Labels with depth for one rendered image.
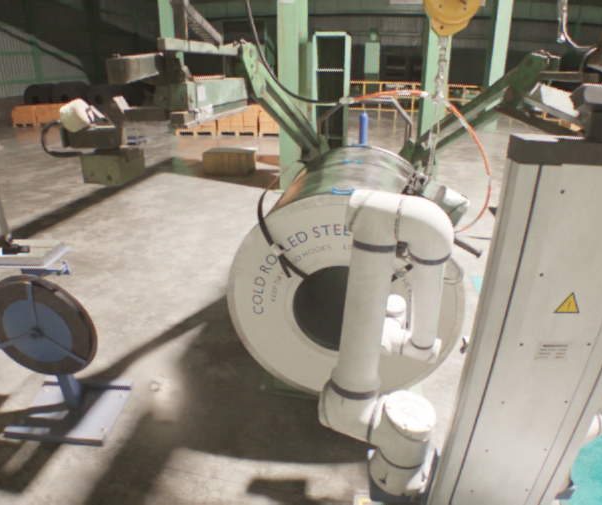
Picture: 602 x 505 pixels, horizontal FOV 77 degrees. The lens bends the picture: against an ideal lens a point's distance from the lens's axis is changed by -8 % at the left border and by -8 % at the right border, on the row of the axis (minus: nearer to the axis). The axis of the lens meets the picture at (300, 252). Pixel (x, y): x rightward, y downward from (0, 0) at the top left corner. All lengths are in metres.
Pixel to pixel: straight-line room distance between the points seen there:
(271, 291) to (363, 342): 0.98
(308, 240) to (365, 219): 0.87
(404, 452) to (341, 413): 0.21
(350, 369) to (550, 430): 0.53
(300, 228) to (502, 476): 1.25
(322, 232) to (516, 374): 1.14
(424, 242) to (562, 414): 0.53
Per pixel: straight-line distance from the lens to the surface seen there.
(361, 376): 1.21
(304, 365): 2.29
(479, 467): 1.21
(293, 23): 6.49
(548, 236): 0.85
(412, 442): 1.25
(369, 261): 1.07
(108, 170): 1.77
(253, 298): 2.11
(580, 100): 0.84
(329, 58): 8.16
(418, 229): 1.02
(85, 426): 2.77
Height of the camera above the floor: 1.87
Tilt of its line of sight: 25 degrees down
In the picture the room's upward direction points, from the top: straight up
